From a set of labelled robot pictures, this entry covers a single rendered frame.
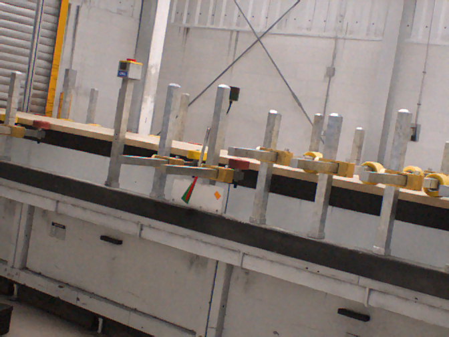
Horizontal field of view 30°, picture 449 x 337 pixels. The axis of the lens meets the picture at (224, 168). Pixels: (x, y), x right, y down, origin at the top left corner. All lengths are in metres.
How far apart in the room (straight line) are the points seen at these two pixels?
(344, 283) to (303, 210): 0.42
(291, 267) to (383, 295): 0.36
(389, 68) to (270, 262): 7.90
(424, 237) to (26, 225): 2.10
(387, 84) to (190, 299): 7.49
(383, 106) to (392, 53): 0.67
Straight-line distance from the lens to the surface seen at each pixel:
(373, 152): 10.69
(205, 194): 3.11
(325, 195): 2.82
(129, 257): 3.74
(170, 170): 2.88
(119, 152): 3.46
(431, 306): 2.67
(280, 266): 2.95
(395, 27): 10.78
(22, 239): 4.25
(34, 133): 4.07
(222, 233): 3.04
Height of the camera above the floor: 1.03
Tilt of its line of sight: 3 degrees down
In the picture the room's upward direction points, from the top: 9 degrees clockwise
